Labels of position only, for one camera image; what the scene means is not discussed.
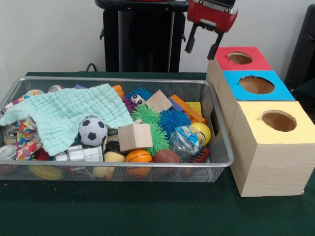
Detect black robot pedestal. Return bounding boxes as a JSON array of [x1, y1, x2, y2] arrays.
[[94, 0, 199, 73]]

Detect clear plastic packet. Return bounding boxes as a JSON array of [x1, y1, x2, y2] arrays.
[[169, 125, 205, 158]]

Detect small orange basketball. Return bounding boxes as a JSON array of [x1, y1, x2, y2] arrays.
[[126, 149, 154, 163]]

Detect wooden box with three holes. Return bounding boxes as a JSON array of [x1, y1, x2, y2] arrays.
[[206, 46, 315, 197]]

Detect small soccer ball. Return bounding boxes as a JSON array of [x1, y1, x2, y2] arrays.
[[78, 117, 109, 148]]

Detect shallow wire mesh bin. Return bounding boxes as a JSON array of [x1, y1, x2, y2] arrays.
[[0, 76, 234, 183]]

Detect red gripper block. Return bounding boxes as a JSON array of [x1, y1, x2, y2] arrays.
[[185, 0, 239, 59]]

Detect dark green tablecloth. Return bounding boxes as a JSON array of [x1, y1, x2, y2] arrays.
[[0, 71, 315, 236], [291, 78, 315, 104]]

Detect green spiky rubber ball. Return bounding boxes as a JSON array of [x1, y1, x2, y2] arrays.
[[145, 122, 170, 158]]

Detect small brown football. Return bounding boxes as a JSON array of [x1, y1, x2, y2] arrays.
[[153, 149, 180, 163]]

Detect blue spiky rubber ball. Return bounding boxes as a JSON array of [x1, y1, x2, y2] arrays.
[[159, 109, 192, 138]]

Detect plain wooden block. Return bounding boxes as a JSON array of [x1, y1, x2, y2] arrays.
[[117, 123, 154, 152], [145, 89, 174, 113]]

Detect yellow ball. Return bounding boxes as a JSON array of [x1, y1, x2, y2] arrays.
[[190, 122, 212, 147]]

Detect mint green waffle cloth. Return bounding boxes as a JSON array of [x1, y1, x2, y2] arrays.
[[0, 83, 135, 157]]

